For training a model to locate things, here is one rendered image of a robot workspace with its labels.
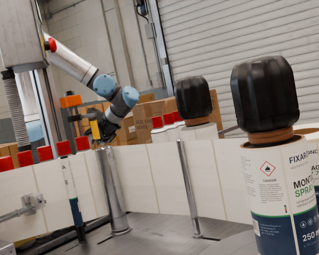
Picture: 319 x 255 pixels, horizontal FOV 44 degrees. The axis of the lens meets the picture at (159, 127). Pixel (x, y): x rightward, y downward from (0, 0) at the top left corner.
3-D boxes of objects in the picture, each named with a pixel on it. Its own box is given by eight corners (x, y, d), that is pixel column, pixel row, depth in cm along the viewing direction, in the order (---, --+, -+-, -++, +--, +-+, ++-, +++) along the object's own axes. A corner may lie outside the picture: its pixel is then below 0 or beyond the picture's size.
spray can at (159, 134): (169, 183, 121) (156, 117, 119) (157, 183, 124) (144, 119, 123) (180, 178, 124) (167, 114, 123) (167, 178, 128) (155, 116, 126)
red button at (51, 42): (41, 37, 97) (53, 35, 98) (42, 40, 101) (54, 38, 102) (45, 52, 98) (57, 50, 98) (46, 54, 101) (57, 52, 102)
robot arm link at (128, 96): (126, 80, 154) (144, 93, 156) (112, 98, 160) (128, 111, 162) (120, 89, 148) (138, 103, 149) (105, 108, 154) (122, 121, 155)
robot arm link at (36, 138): (19, 167, 133) (8, 127, 131) (27, 160, 146) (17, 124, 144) (55, 158, 134) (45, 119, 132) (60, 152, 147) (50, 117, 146)
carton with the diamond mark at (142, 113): (177, 166, 160) (164, 99, 158) (142, 164, 179) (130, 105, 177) (227, 147, 179) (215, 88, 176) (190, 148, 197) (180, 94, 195)
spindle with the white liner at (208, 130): (216, 208, 89) (191, 76, 86) (186, 206, 95) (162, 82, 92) (238, 195, 95) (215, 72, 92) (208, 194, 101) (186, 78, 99)
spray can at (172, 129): (180, 178, 125) (167, 114, 123) (168, 178, 128) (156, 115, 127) (191, 173, 129) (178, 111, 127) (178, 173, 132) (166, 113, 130)
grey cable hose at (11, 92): (22, 153, 100) (3, 70, 98) (15, 153, 103) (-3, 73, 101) (35, 149, 103) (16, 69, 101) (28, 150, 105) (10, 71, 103)
